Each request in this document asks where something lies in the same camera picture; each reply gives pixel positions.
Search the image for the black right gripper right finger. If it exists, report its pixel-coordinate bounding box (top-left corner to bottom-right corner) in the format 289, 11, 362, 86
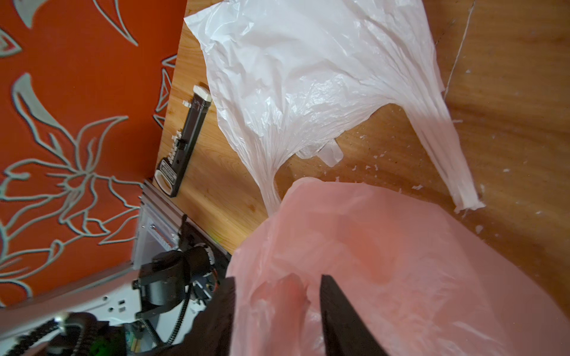
319, 274, 387, 356

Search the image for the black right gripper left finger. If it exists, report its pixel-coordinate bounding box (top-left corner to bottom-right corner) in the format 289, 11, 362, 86
146, 277, 236, 356

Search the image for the plain pink plastic bag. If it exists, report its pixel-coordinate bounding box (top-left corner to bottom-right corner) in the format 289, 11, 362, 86
228, 178, 569, 355

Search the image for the white plastic bag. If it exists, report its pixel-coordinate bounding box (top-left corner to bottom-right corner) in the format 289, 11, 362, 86
185, 1, 483, 214

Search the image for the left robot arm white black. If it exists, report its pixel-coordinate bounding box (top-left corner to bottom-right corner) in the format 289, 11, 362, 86
1, 217, 231, 355

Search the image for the black plastic bag dispenser strip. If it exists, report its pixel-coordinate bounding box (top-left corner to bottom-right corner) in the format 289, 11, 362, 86
154, 85, 212, 197

